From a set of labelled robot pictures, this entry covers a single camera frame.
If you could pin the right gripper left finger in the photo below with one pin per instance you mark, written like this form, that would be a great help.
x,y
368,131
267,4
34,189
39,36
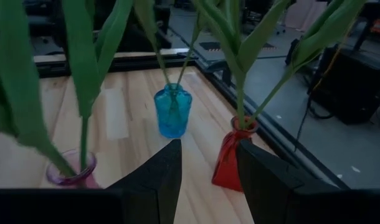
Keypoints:
x,y
159,193

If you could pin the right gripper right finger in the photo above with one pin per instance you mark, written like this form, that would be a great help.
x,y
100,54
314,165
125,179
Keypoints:
x,y
264,186

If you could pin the pink artificial tulip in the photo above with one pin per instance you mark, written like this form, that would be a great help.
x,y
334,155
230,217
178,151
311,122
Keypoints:
x,y
240,102
324,34

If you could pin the white artificial tulip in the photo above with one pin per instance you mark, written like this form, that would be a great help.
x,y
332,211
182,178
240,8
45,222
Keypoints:
x,y
187,57
146,18

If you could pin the dark red artificial tulip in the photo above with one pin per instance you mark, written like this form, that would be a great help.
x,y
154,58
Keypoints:
x,y
15,93
81,68

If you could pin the red glass vase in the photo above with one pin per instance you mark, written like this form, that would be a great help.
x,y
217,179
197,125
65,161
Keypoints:
x,y
227,168

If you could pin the teal glass vase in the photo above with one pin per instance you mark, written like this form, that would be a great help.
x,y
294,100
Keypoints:
x,y
173,121

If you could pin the purple glass vase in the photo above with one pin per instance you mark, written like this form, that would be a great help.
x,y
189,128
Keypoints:
x,y
62,181

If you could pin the black equipment case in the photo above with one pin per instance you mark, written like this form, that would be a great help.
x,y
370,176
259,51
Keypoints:
x,y
349,87

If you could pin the white board panel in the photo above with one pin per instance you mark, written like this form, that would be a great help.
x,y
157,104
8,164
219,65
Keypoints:
x,y
305,12

